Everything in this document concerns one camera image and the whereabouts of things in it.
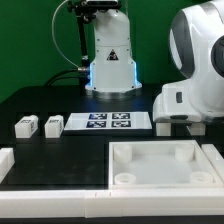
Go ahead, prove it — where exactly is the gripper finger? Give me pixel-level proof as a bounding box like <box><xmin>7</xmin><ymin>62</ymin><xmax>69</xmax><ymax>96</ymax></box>
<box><xmin>156</xmin><ymin>123</ymin><xmax>171</xmax><ymax>136</ymax></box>
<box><xmin>187</xmin><ymin>123</ymin><xmax>206</xmax><ymax>136</ymax></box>

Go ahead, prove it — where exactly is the white square tabletop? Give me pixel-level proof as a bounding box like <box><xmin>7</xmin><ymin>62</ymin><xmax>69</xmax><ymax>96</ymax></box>
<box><xmin>108</xmin><ymin>140</ymin><xmax>224</xmax><ymax>189</ymax></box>

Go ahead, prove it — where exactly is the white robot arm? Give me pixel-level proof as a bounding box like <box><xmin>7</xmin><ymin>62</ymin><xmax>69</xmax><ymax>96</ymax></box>
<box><xmin>85</xmin><ymin>0</ymin><xmax>224</xmax><ymax>136</ymax></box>

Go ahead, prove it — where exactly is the white plate with tags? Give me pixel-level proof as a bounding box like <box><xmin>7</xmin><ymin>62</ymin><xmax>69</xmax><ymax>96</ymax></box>
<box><xmin>65</xmin><ymin>112</ymin><xmax>152</xmax><ymax>131</ymax></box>

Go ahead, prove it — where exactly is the white right fence bar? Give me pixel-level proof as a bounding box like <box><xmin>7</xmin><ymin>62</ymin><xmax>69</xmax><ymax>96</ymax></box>
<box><xmin>202</xmin><ymin>144</ymin><xmax>224</xmax><ymax>182</ymax></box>

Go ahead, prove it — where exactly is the white fence bar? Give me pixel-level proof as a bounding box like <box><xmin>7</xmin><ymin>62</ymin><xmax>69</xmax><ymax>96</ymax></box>
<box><xmin>0</xmin><ymin>188</ymin><xmax>224</xmax><ymax>218</ymax></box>
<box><xmin>202</xmin><ymin>144</ymin><xmax>224</xmax><ymax>182</ymax></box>

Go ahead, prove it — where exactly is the white front fence bar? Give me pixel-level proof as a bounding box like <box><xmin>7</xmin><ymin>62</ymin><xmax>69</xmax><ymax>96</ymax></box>
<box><xmin>0</xmin><ymin>188</ymin><xmax>224</xmax><ymax>218</ymax></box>

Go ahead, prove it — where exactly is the white left fence block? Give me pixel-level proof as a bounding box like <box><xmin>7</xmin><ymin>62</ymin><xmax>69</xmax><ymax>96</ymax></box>
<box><xmin>0</xmin><ymin>148</ymin><xmax>15</xmax><ymax>183</ymax></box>

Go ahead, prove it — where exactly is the black cable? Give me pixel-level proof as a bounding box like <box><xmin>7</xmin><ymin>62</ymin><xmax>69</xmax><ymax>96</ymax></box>
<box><xmin>44</xmin><ymin>69</ymin><xmax>90</xmax><ymax>87</ymax></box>

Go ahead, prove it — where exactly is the black camera stand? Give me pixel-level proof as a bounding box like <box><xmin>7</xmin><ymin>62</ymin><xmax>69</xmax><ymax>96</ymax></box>
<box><xmin>67</xmin><ymin>0</ymin><xmax>121</xmax><ymax>67</ymax></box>

